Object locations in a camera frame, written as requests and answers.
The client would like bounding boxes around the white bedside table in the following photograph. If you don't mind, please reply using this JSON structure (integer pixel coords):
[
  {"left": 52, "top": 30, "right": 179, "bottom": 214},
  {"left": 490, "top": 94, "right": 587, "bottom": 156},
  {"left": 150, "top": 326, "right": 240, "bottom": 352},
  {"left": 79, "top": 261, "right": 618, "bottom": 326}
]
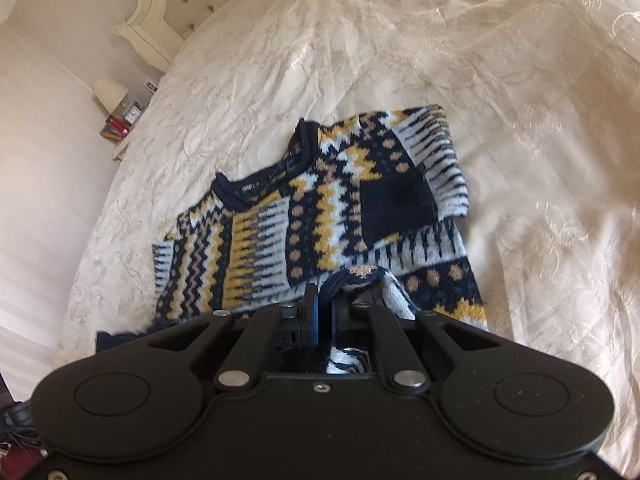
[{"left": 111, "top": 130, "right": 134, "bottom": 162}]

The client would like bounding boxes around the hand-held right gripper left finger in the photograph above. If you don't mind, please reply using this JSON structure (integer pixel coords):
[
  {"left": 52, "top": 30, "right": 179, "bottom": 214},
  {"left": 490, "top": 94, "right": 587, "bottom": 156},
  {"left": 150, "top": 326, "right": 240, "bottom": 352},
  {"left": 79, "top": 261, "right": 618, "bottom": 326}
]
[{"left": 145, "top": 282, "right": 321, "bottom": 394}]

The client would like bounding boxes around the navy yellow patterned knit sweater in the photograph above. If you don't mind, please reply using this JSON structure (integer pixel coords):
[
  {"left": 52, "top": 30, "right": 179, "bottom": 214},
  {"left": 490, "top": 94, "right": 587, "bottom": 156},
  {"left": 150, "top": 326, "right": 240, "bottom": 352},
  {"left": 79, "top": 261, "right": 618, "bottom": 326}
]
[{"left": 95, "top": 104, "right": 490, "bottom": 376}]

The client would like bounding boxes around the red box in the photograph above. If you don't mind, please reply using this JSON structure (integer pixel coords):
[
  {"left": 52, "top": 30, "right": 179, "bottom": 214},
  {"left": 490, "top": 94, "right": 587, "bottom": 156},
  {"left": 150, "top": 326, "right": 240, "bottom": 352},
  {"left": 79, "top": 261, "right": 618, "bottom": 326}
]
[{"left": 100, "top": 115, "right": 131, "bottom": 141}]

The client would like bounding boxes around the cream embroidered bedspread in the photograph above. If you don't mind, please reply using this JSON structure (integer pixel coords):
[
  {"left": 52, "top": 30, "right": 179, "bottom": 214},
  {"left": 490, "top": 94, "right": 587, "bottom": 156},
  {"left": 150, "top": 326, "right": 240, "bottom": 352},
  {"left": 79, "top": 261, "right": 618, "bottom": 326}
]
[{"left": 52, "top": 0, "right": 640, "bottom": 461}]

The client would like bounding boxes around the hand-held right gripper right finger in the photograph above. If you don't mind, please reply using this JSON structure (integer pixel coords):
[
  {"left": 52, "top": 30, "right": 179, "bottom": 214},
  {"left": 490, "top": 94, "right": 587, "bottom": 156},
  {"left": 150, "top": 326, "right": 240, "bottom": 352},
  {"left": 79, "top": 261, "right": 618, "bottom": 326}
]
[{"left": 330, "top": 292, "right": 505, "bottom": 395}]

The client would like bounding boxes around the white bedside lamp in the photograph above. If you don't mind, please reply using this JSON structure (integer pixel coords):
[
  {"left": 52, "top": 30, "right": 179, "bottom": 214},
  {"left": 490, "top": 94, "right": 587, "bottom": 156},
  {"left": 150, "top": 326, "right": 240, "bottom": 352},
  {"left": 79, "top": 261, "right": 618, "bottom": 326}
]
[{"left": 93, "top": 77, "right": 129, "bottom": 114}]

